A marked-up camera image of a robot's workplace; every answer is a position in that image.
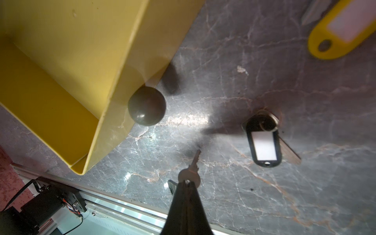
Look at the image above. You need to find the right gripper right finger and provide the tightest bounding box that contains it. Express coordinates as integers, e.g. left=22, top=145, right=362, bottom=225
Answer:
left=187, top=181, right=213, bottom=235

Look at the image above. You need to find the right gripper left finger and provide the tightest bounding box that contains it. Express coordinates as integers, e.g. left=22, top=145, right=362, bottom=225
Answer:
left=161, top=181, right=188, bottom=235

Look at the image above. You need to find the key black tag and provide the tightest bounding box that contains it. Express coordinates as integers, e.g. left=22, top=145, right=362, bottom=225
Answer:
left=242, top=109, right=302, bottom=168
left=167, top=150, right=201, bottom=195

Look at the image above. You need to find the yellow bottom drawer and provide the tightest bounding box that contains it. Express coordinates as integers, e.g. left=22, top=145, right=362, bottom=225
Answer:
left=1, top=1, right=204, bottom=175

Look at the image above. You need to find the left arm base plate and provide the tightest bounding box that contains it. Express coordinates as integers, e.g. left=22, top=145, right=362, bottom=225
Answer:
left=1, top=177, right=87, bottom=235

